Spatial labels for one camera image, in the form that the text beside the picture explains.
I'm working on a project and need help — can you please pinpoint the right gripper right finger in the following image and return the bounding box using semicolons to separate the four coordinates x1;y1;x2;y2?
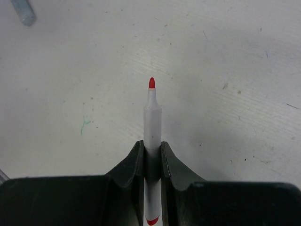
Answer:
160;141;204;226

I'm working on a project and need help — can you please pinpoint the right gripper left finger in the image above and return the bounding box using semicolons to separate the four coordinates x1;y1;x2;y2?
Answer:
104;140;144;226

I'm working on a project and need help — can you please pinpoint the red marker pen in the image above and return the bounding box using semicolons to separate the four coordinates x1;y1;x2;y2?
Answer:
143;77;162;226

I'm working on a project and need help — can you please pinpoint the light blue highlighter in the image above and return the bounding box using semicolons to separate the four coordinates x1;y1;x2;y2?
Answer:
11;0;37;27

